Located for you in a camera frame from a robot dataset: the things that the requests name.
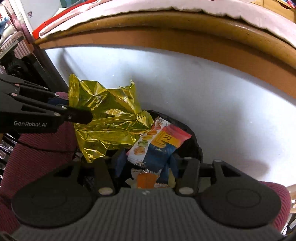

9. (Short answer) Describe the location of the colourful biscuit wrapper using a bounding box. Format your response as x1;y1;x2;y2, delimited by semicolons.
127;117;191;173

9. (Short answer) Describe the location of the green yellow snack bag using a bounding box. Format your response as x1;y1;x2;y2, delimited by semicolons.
68;74;154;163

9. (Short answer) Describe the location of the orange peel piece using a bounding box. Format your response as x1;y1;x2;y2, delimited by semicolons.
137;173;158;189

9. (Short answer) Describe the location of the black trash bin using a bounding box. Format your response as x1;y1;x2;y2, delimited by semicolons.
74;111;202;189

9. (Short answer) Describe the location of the maroon ribbed cushion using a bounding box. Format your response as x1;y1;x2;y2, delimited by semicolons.
0;91;80;233

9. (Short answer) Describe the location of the red folded cloth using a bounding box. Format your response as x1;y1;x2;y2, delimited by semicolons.
32;0;96;40

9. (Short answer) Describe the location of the wooden desk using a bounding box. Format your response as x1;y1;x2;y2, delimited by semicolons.
36;11;295;97

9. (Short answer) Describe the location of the wooden drawer organizer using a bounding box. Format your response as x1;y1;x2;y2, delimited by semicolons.
248;0;295;20

